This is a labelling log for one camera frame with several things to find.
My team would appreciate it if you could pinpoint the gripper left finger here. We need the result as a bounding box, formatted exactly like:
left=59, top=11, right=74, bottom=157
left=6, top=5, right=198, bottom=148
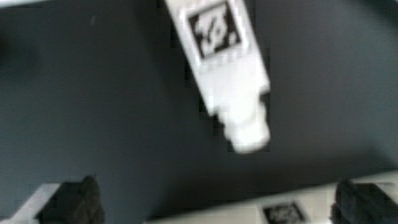
left=36, top=175, right=106, bottom=224

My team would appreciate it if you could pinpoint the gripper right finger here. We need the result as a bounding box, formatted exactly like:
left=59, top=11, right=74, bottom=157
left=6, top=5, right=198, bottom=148
left=329, top=180, right=398, bottom=224

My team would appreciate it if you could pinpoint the white table leg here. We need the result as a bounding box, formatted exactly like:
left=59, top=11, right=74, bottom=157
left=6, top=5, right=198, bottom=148
left=164, top=0, right=271, bottom=154
left=143, top=171, right=398, bottom=224

